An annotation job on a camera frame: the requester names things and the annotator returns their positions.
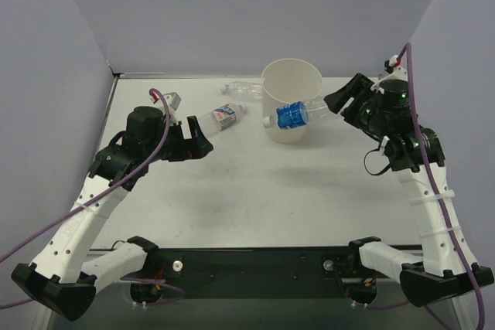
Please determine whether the red white label bottle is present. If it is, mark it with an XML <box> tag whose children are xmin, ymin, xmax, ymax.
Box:
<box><xmin>198</xmin><ymin>103</ymin><xmax>248</xmax><ymax>139</ymax></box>

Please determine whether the blue label plastic bottle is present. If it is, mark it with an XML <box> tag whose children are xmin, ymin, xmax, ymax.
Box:
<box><xmin>262</xmin><ymin>97</ymin><xmax>332</xmax><ymax>130</ymax></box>

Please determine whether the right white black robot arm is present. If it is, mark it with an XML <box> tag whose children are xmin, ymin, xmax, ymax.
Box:
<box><xmin>324</xmin><ymin>73</ymin><xmax>494</xmax><ymax>307</ymax></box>

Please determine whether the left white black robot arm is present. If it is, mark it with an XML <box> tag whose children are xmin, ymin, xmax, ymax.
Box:
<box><xmin>11</xmin><ymin>106</ymin><xmax>213</xmax><ymax>321</ymax></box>

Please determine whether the white paper bin cup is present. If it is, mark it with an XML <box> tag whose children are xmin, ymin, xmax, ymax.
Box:
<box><xmin>261</xmin><ymin>58</ymin><xmax>323</xmax><ymax>144</ymax></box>

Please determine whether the clear unlabelled plastic bottle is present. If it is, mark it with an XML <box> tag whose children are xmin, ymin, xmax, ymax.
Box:
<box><xmin>220</xmin><ymin>80</ymin><xmax>262</xmax><ymax>103</ymax></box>

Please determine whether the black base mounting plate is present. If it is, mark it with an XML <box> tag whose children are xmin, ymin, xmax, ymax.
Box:
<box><xmin>131</xmin><ymin>247</ymin><xmax>379</xmax><ymax>303</ymax></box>

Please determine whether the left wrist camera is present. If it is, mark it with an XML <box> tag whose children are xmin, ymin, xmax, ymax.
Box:
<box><xmin>149</xmin><ymin>92</ymin><xmax>182</xmax><ymax>123</ymax></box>

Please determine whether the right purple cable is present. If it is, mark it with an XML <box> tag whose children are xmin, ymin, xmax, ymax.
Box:
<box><xmin>367</xmin><ymin>43</ymin><xmax>486</xmax><ymax>330</ymax></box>

